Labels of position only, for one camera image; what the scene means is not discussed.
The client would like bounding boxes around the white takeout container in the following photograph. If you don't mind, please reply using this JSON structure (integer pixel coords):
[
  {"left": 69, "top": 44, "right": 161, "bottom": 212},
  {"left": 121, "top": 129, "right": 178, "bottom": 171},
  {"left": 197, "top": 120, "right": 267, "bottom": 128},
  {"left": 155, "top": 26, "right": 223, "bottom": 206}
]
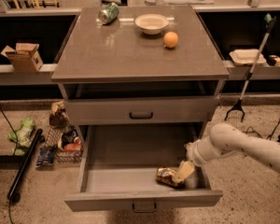
[{"left": 230, "top": 49, "right": 259, "bottom": 66}]

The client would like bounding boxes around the white bowl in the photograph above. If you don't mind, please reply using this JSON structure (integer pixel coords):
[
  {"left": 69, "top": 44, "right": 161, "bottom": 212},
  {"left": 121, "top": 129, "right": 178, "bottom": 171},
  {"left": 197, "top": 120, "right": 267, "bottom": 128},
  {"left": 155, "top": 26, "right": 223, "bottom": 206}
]
[{"left": 134, "top": 14, "right": 169, "bottom": 35}]

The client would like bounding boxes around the cardboard box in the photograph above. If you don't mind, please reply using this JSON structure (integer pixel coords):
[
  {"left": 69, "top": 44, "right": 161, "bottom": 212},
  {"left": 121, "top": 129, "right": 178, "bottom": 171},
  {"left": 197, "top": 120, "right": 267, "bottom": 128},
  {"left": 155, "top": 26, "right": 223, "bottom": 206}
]
[{"left": 1, "top": 43, "right": 43, "bottom": 73}]

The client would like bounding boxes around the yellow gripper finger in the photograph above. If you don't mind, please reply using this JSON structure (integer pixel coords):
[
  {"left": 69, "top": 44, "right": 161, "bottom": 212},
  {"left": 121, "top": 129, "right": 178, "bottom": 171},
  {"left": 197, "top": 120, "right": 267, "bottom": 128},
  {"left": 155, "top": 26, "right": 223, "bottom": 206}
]
[
  {"left": 172, "top": 161, "right": 195, "bottom": 183},
  {"left": 184, "top": 171, "right": 199, "bottom": 189}
]

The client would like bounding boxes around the small yellow black object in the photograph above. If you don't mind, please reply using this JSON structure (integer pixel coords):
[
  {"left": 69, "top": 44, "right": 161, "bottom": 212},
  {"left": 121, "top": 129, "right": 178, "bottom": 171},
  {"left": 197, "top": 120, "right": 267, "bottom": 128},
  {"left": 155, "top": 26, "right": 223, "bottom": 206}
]
[{"left": 267, "top": 55, "right": 280, "bottom": 66}]

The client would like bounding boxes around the open grey drawer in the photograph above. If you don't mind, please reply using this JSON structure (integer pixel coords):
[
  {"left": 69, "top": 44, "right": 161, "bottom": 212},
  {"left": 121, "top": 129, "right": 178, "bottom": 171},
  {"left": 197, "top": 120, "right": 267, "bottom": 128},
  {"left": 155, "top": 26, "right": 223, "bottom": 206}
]
[{"left": 65, "top": 123, "right": 223, "bottom": 213}]

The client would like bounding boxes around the green soda can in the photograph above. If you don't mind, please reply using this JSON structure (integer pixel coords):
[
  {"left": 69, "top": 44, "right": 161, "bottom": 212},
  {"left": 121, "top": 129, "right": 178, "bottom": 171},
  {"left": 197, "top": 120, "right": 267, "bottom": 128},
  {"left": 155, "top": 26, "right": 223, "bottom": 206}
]
[{"left": 98, "top": 2, "right": 119, "bottom": 24}]

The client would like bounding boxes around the orange fruit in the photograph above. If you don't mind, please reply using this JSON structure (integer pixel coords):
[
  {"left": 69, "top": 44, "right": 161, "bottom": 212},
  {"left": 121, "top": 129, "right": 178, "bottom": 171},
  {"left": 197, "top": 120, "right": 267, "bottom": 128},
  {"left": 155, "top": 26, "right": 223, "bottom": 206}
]
[{"left": 163, "top": 32, "right": 178, "bottom": 49}]

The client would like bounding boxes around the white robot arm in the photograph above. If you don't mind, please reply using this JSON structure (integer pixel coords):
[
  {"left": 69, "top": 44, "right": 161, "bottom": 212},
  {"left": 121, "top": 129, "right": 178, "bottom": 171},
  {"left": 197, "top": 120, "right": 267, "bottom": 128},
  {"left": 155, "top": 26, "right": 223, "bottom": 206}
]
[{"left": 174, "top": 123, "right": 280, "bottom": 183}]

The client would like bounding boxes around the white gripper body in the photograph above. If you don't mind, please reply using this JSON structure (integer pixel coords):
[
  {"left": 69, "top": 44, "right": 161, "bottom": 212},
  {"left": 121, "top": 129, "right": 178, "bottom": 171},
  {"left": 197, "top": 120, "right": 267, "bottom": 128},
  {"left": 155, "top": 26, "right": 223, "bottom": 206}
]
[{"left": 185, "top": 141, "right": 207, "bottom": 167}]

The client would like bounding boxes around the blue snack bag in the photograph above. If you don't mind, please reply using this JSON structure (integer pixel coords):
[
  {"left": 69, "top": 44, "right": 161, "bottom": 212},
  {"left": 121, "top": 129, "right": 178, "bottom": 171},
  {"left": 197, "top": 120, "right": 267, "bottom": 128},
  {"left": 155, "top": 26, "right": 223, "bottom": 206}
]
[{"left": 36, "top": 147, "right": 55, "bottom": 167}]

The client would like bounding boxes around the closed grey upper drawer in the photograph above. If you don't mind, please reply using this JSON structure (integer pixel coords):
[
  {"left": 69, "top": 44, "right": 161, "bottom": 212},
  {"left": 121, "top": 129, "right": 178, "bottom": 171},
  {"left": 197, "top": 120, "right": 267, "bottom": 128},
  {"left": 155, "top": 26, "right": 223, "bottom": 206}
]
[{"left": 64, "top": 97, "right": 218, "bottom": 125}]

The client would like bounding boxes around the black cable left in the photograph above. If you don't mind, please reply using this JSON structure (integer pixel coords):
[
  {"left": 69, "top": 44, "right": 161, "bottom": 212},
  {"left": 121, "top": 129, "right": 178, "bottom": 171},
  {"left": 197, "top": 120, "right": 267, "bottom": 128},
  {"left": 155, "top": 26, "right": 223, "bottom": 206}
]
[{"left": 0, "top": 80, "right": 20, "bottom": 224}]

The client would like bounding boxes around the reacher grabber tool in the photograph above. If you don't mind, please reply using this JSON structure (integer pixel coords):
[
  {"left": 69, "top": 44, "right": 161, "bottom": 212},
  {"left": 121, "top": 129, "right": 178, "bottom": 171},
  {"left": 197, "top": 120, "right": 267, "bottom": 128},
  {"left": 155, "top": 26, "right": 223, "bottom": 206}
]
[{"left": 224, "top": 13, "right": 276, "bottom": 121}]

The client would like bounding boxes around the brown snack bag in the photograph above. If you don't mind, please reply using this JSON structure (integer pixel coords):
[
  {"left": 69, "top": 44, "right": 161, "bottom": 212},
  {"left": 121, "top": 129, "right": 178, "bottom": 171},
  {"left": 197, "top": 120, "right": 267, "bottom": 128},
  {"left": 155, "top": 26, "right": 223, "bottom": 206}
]
[{"left": 49, "top": 101, "right": 68, "bottom": 128}]

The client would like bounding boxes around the green chip bag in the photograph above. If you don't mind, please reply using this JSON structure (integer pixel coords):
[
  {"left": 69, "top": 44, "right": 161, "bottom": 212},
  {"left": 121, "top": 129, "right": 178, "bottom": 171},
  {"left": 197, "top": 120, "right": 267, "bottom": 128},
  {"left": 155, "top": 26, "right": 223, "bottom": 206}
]
[{"left": 7, "top": 117, "right": 35, "bottom": 156}]

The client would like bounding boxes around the wire mesh basket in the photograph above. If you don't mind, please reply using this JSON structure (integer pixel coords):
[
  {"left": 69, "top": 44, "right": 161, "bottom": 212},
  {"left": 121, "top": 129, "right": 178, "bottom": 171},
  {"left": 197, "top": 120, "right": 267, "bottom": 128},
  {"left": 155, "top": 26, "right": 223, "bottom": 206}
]
[{"left": 46, "top": 125, "right": 83, "bottom": 162}]

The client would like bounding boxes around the grey drawer cabinet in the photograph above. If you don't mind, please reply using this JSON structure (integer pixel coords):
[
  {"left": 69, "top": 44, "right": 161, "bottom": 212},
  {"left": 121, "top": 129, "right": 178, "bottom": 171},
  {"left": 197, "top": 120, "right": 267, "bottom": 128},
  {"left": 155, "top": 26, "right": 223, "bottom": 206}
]
[{"left": 50, "top": 5, "right": 231, "bottom": 213}]

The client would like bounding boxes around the black pole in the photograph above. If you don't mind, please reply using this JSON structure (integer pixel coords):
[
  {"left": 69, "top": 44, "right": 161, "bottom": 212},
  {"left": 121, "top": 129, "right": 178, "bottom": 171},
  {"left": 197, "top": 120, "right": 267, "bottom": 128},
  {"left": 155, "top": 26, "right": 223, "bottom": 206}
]
[{"left": 7, "top": 129, "right": 43, "bottom": 203}]

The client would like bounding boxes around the black power adapter cable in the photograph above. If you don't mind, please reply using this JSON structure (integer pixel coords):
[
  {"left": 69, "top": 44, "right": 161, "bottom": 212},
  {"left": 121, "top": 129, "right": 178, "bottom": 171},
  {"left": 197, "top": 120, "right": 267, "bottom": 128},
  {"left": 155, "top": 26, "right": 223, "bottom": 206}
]
[{"left": 242, "top": 100, "right": 280, "bottom": 145}]

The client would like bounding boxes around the red snack packet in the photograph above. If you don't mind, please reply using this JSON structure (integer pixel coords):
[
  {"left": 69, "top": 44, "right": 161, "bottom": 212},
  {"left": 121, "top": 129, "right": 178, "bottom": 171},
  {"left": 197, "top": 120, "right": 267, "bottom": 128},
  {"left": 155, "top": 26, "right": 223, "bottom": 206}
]
[{"left": 64, "top": 143, "right": 82, "bottom": 151}]

